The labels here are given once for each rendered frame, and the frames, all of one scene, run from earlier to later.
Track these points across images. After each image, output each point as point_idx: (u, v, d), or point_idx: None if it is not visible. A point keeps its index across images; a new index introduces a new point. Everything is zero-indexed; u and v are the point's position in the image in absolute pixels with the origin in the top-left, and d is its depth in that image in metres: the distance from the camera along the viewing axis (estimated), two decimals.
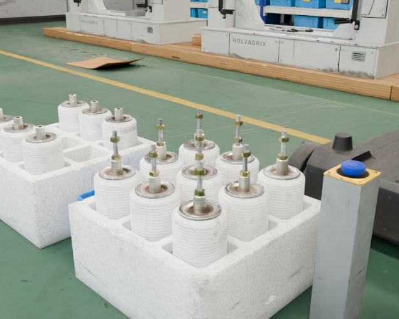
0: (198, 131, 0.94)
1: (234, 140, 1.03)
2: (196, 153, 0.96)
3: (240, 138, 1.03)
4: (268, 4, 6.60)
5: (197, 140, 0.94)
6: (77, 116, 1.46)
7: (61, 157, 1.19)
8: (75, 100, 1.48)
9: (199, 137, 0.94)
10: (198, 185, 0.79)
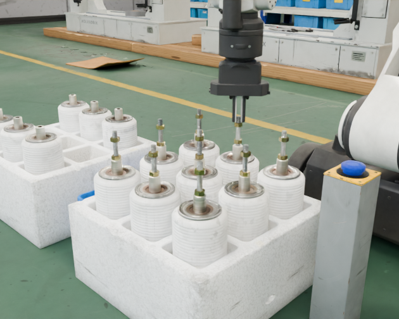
0: (198, 131, 0.94)
1: (234, 141, 1.03)
2: (196, 153, 0.96)
3: (239, 140, 1.03)
4: None
5: (197, 140, 0.94)
6: (77, 116, 1.46)
7: (61, 157, 1.19)
8: (75, 100, 1.48)
9: (199, 137, 0.94)
10: (198, 185, 0.79)
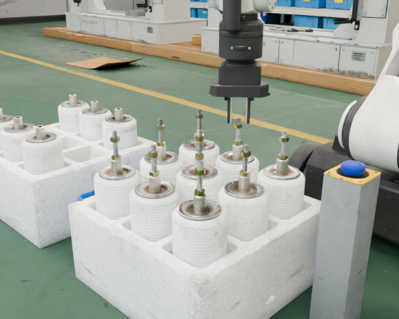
0: (198, 131, 0.94)
1: (233, 142, 1.03)
2: (196, 153, 0.96)
3: (238, 141, 1.03)
4: None
5: (197, 140, 0.94)
6: (77, 116, 1.46)
7: (61, 157, 1.19)
8: (75, 100, 1.48)
9: (199, 137, 0.94)
10: (198, 185, 0.79)
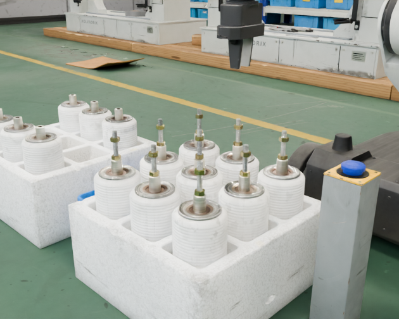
0: (198, 131, 0.94)
1: (239, 144, 1.03)
2: (196, 153, 0.96)
3: (240, 141, 1.04)
4: (268, 4, 6.60)
5: (197, 140, 0.94)
6: (77, 116, 1.46)
7: (61, 157, 1.19)
8: (75, 100, 1.48)
9: (199, 137, 0.94)
10: (198, 185, 0.79)
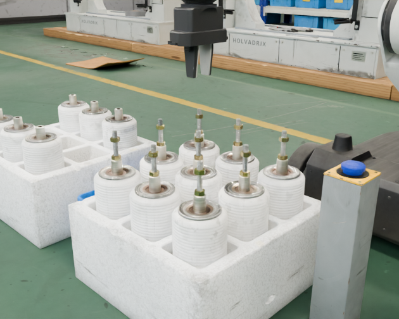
0: (200, 131, 0.94)
1: (239, 144, 1.03)
2: (199, 156, 0.95)
3: (240, 141, 1.04)
4: (268, 4, 6.60)
5: (202, 139, 0.95)
6: (77, 116, 1.46)
7: (61, 157, 1.19)
8: (75, 100, 1.48)
9: (201, 136, 0.95)
10: (198, 185, 0.79)
